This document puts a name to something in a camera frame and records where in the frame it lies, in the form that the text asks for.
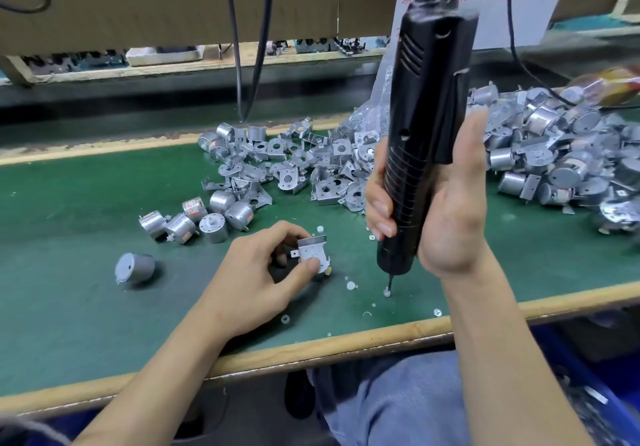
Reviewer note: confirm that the person's right hand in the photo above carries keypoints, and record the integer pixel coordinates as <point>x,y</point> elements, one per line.
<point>455,216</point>

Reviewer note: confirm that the person's left hand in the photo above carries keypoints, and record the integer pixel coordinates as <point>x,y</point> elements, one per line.
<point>250,286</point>

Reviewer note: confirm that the silver metal bracket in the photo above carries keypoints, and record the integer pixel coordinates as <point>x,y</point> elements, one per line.
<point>312,250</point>

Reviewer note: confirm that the pile of silver motors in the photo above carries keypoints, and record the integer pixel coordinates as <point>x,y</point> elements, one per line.
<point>190,226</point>

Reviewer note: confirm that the pile of assembled motors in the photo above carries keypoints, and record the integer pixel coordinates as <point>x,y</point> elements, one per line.
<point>555,145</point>

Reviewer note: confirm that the black electric screwdriver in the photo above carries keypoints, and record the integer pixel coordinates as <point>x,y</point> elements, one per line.
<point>425,90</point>

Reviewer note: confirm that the pile of metal brackets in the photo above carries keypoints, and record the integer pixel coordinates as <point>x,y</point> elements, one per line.
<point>290,160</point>

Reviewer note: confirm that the person's right forearm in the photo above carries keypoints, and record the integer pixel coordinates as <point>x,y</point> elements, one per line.
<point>510,361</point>

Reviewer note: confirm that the person's left forearm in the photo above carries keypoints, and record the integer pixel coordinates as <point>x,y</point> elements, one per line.
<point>150,386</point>

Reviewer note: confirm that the small clear plastic bag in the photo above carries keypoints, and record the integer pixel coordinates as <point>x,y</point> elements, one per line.
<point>383,90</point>

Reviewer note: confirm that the grey blue trousers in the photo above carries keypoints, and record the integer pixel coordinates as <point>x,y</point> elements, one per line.
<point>390,401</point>

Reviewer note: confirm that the green bench mat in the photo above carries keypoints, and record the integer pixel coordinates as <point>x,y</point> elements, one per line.
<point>60,331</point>

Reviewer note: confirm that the orange packet in plastic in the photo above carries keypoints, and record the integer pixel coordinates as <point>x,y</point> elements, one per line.
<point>615,85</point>

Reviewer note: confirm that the dark blue crate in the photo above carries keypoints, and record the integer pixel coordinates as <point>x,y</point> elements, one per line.
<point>595,381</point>

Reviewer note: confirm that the white paper sign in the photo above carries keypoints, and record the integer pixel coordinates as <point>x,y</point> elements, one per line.
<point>530,0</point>

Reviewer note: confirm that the brown back panel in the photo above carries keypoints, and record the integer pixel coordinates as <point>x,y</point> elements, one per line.
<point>150,5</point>

